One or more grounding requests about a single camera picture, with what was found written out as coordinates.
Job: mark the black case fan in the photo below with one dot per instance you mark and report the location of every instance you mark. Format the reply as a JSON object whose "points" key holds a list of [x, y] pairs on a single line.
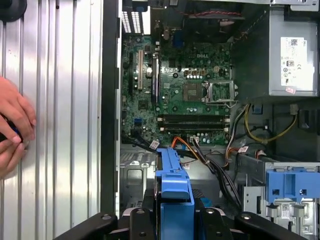
{"points": [[212, 27]]}

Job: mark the person's bare hand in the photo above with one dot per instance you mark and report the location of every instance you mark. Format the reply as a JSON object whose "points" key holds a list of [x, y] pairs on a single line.
{"points": [[17, 105]]}

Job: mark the silver disk bay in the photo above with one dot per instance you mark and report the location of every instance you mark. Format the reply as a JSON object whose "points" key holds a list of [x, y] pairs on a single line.
{"points": [[135, 175]]}

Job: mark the blue plastic drive latch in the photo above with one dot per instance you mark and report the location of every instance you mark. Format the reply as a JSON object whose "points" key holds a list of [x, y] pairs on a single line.
{"points": [[287, 185]]}

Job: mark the silver drive cage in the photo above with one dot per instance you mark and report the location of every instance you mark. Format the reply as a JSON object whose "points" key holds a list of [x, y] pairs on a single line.
{"points": [[252, 200]]}

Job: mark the grey power supply unit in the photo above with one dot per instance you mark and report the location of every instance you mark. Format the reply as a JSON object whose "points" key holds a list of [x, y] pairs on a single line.
{"points": [[275, 62]]}

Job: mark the white expansion slot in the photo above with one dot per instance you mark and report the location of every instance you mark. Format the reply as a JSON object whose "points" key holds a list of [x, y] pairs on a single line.
{"points": [[140, 70]]}

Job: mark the hard disk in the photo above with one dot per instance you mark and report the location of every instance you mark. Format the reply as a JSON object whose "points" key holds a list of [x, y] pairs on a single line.
{"points": [[175, 185]]}

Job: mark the metal socket cover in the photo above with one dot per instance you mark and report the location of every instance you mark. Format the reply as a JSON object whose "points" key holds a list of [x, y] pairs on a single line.
{"points": [[221, 82]]}

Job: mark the black stand foot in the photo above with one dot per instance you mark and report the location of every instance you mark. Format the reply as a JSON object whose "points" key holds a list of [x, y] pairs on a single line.
{"points": [[11, 8]]}

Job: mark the green motherboard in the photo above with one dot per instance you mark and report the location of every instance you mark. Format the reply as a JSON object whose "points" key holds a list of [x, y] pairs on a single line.
{"points": [[140, 117]]}

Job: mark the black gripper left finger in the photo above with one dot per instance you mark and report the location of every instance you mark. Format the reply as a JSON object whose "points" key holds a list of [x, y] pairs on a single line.
{"points": [[140, 225]]}

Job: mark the long black expansion slot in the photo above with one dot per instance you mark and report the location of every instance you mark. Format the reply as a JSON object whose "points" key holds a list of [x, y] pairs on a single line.
{"points": [[155, 80]]}

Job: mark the CPU socket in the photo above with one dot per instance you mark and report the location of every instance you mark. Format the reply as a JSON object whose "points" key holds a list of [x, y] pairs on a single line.
{"points": [[192, 91]]}

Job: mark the black open PC case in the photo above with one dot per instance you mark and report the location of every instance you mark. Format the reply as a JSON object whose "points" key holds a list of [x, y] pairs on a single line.
{"points": [[110, 100]]}

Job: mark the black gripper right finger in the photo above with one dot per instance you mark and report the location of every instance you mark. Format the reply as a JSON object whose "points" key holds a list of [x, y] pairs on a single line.
{"points": [[215, 225]]}

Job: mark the black RAM slot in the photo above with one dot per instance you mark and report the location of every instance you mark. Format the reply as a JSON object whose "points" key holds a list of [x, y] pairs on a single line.
{"points": [[195, 116], [195, 125], [195, 120], [195, 130]]}

